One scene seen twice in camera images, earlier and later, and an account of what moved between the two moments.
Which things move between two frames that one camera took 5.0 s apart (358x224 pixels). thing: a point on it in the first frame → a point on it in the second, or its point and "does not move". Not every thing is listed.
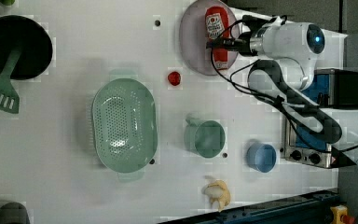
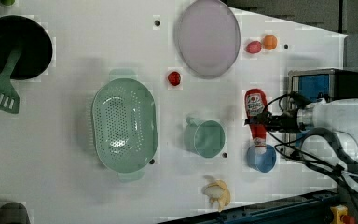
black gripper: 241,44 → 286,122
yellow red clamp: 339,214 does not move
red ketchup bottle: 217,21 → 255,104
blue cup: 261,156 does not move
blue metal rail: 313,208 does not move
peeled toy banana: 218,190 does not move
